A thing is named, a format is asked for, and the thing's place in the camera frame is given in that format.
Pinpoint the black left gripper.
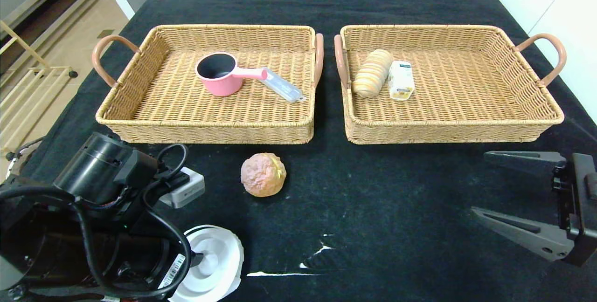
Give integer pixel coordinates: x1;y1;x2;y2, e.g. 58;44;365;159
144;237;204;301

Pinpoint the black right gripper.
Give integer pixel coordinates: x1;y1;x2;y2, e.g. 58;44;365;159
470;150;597;267

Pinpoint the white round lid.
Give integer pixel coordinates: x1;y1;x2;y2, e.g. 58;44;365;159
169;225;244;302

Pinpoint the round pinkish cream puff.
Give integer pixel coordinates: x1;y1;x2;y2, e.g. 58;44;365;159
241;153;287;198

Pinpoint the small white drink carton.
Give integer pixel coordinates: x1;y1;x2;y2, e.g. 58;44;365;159
388;61;416;101

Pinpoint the pink saucepan with handle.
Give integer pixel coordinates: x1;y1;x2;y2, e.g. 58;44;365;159
195;52;269;96

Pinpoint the clear plastic knife case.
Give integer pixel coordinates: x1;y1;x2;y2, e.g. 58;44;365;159
261;66;306;104

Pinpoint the orange striped bread roll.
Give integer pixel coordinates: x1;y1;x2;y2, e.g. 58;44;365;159
352;49;395;98

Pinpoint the rectangular wicker basket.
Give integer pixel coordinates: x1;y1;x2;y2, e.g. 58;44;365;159
333;25;567;145
92;25;325;145

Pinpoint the light wooden slatted rack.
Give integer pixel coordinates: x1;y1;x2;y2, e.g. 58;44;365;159
0;20;79;153

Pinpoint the grey metal shelf unit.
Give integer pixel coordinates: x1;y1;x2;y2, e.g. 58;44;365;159
0;0;110;76

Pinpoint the black left camera cable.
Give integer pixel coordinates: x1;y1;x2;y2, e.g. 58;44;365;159
0;143;194;299

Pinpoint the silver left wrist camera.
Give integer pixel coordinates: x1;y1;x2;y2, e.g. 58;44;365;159
161;167;206;209

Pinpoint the black cable on floor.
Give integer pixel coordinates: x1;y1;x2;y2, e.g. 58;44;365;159
6;137;45;163

